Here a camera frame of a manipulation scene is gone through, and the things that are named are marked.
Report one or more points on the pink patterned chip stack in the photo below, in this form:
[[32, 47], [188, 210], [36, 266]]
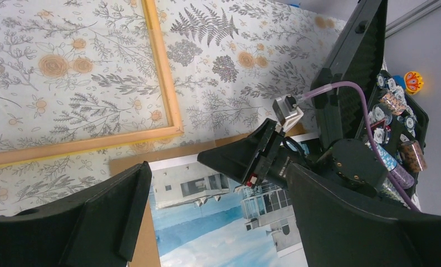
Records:
[[391, 102]]

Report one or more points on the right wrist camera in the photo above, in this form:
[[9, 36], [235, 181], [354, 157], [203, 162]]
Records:
[[287, 112]]

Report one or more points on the blue white chip stack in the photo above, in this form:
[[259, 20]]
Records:
[[389, 162]]

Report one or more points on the black poker chip case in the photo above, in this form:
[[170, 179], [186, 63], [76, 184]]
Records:
[[358, 56]]

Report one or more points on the floral patterned table mat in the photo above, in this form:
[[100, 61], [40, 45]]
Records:
[[73, 70]]

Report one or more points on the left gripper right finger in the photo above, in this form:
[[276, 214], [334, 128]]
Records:
[[340, 227]]

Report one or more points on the yellow orange toy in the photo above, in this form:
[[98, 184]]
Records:
[[413, 82]]

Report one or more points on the yellow wooden picture frame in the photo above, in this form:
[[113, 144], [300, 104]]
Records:
[[168, 94]]

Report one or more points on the right aluminium corner post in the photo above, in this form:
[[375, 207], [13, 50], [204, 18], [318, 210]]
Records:
[[401, 14]]

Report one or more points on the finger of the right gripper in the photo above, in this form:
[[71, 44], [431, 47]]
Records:
[[231, 158]]

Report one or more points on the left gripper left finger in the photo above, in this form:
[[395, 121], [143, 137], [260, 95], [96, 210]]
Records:
[[97, 226]]

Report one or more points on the brown cardboard backing board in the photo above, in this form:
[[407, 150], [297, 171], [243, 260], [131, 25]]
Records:
[[146, 236]]

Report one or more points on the purple chip stack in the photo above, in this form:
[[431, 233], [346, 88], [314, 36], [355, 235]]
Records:
[[402, 177]]

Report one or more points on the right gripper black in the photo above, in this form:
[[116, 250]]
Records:
[[346, 163]]

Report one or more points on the blue toy piece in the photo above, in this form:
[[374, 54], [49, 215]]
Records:
[[399, 80]]

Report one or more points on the brown chip stack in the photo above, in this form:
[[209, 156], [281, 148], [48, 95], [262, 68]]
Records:
[[412, 156]]

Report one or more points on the building and sky photo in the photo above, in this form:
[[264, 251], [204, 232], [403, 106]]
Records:
[[203, 218]]

